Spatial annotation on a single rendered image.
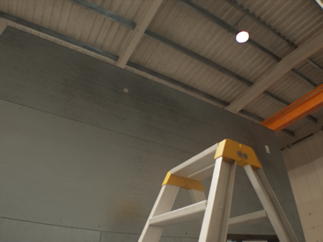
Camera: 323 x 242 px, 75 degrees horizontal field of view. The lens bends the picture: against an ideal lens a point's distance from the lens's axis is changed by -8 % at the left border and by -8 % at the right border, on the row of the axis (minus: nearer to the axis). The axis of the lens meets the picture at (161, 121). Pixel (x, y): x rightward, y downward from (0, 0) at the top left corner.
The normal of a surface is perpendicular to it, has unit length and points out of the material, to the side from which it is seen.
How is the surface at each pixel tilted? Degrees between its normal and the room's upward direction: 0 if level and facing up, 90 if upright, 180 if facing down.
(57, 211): 90
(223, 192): 88
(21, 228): 90
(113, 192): 90
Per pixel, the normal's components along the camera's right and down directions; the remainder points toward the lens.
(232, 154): 0.54, -0.48
